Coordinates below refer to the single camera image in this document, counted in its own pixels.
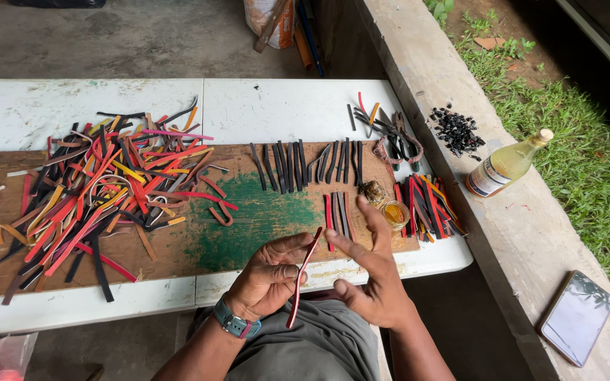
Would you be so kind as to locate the pile of black rubber bits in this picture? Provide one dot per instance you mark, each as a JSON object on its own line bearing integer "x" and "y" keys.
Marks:
{"x": 456, "y": 132}

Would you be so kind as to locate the worn wooden board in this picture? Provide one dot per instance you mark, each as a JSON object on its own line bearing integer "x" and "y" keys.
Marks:
{"x": 262, "y": 217}

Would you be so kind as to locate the row of black rubber strips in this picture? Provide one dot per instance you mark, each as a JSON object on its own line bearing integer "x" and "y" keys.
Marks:
{"x": 294, "y": 166}

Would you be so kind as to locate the bunch of thin mixed strips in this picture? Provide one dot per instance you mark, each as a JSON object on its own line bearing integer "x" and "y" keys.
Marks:
{"x": 367, "y": 116}

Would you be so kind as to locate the teal wrist watch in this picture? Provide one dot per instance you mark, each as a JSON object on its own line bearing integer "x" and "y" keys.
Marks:
{"x": 233, "y": 321}

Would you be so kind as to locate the wooden stick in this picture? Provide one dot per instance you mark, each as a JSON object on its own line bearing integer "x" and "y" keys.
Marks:
{"x": 270, "y": 26}

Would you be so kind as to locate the short grey rubber strip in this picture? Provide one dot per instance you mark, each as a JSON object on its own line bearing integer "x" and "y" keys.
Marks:
{"x": 336, "y": 211}

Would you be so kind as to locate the person's left hand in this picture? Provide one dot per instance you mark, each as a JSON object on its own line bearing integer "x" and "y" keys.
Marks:
{"x": 254, "y": 280}

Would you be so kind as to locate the short brown rubber strip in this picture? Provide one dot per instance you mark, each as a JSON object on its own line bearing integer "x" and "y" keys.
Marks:
{"x": 349, "y": 217}

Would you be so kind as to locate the glue-crusted jar lid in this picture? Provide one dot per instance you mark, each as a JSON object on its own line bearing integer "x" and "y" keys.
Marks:
{"x": 373, "y": 191}

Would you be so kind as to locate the blue pipe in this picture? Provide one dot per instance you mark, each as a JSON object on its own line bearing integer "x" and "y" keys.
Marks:
{"x": 311, "y": 39}

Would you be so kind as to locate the broken brick piece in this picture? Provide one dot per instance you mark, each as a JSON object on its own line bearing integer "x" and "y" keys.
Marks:
{"x": 489, "y": 42}

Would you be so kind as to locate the pile of coloured rubber strips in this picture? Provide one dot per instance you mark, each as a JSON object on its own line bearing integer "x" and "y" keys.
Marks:
{"x": 104, "y": 190}

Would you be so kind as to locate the small glass glue jar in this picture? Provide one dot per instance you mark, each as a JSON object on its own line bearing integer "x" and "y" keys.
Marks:
{"x": 395, "y": 214}

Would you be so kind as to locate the heap of red black strips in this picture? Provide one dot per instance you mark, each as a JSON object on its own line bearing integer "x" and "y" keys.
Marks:
{"x": 429, "y": 206}

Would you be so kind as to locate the orange pipe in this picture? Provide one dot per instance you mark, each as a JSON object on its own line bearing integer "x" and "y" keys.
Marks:
{"x": 304, "y": 50}

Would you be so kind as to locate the smartphone in brown case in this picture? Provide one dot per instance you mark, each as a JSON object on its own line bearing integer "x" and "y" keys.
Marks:
{"x": 575, "y": 320}

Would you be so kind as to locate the white folding table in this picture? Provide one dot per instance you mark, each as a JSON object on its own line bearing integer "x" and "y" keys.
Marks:
{"x": 262, "y": 108}

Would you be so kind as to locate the grey shorts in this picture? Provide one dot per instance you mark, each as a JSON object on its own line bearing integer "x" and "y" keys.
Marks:
{"x": 310, "y": 344}

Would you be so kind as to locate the short red rubber strip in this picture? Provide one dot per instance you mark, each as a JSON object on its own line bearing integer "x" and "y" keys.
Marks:
{"x": 329, "y": 217}

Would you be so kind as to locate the white orange sack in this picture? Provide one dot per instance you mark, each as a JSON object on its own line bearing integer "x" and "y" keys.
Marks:
{"x": 265, "y": 18}

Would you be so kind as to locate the person's right hand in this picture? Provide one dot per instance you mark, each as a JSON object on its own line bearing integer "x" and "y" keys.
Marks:
{"x": 382, "y": 285}

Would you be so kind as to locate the glass bottle with yellow liquid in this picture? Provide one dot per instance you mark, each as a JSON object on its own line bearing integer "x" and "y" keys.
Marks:
{"x": 501, "y": 166}

